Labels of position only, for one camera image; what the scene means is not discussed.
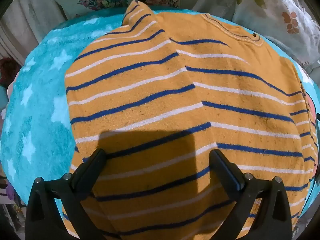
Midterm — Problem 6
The dark red cloth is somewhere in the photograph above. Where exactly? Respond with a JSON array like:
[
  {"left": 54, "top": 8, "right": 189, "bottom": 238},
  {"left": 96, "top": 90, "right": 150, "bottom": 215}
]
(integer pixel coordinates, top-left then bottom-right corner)
[{"left": 0, "top": 57, "right": 22, "bottom": 85}]

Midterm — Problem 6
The purple item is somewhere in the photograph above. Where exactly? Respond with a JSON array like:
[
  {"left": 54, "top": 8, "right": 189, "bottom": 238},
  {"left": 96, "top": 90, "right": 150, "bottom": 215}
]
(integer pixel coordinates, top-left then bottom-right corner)
[{"left": 4, "top": 179, "right": 16, "bottom": 199}]

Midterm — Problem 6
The teal star blanket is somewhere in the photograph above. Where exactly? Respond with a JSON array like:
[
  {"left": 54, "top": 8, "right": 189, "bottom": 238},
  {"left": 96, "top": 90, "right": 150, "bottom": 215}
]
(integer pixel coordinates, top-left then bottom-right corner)
[{"left": 0, "top": 9, "right": 320, "bottom": 230}]

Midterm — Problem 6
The white leaf print pillow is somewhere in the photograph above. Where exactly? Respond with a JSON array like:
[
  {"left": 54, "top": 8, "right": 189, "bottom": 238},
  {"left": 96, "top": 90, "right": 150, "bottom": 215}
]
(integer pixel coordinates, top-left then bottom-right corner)
[{"left": 192, "top": 0, "right": 320, "bottom": 68}]

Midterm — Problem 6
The orange striped shirt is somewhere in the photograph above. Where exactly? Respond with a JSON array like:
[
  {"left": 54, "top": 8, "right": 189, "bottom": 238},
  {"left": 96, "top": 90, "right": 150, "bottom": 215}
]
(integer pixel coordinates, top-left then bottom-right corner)
[{"left": 62, "top": 0, "right": 319, "bottom": 240}]

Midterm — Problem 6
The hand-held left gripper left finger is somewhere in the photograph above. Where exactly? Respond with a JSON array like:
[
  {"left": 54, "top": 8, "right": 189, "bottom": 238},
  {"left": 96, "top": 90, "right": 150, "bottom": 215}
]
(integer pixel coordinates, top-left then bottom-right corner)
[{"left": 25, "top": 148, "right": 108, "bottom": 240}]

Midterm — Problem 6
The beige curtain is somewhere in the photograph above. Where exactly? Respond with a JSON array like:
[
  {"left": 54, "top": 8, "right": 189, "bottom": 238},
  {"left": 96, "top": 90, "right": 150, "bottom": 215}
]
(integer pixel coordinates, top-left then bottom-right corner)
[{"left": 0, "top": 0, "right": 68, "bottom": 63}]

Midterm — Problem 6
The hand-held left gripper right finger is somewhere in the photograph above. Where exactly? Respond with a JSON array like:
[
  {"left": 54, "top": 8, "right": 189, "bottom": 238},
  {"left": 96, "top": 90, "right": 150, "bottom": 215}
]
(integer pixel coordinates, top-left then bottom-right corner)
[{"left": 209, "top": 149, "right": 293, "bottom": 240}]

